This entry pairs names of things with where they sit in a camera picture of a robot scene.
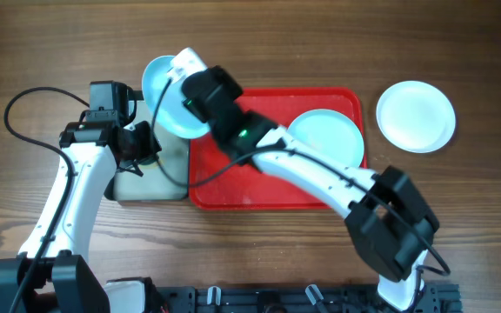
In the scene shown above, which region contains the left black cable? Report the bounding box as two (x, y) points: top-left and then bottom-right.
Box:
(3, 86), (90, 313)

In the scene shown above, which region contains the red plastic tray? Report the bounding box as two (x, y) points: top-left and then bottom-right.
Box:
(189, 87), (364, 210)

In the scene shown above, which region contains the teal plate on right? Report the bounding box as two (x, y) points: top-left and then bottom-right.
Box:
(288, 109), (364, 167)

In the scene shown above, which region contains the light blue front plate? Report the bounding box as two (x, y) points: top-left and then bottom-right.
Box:
(142, 56), (210, 139)

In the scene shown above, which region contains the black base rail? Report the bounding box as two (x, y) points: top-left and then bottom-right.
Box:
(157, 283), (464, 313)

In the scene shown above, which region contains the right black cable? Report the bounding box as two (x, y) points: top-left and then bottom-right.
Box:
(149, 77), (451, 301)

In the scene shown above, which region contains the white round plate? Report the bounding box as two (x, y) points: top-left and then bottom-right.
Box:
(376, 81), (457, 154)

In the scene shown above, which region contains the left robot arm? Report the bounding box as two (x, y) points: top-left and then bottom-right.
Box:
(0, 122), (157, 312)

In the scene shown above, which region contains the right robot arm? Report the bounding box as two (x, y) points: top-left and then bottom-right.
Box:
(181, 66), (439, 311)

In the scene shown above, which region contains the black cable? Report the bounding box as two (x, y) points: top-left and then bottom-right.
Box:
(3, 86), (90, 313)
(149, 77), (451, 301)

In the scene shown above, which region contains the black water basin tray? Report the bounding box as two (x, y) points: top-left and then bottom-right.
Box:
(104, 123), (190, 202)

